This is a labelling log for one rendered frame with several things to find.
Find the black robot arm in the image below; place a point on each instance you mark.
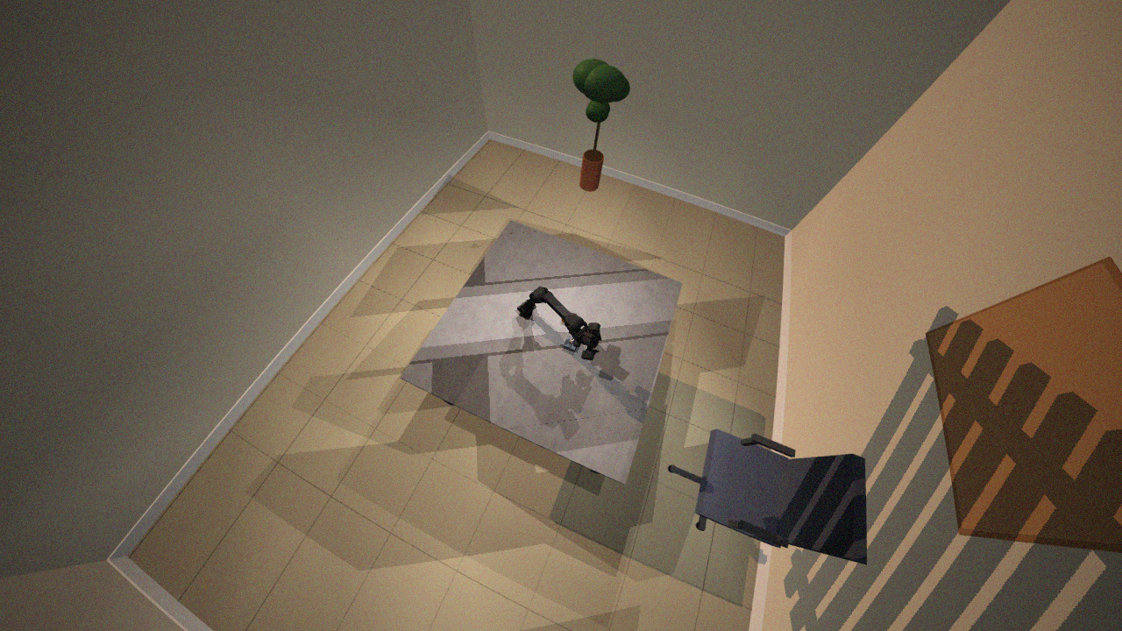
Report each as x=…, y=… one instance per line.
x=572, y=321

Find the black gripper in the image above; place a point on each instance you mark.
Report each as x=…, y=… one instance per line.
x=594, y=330

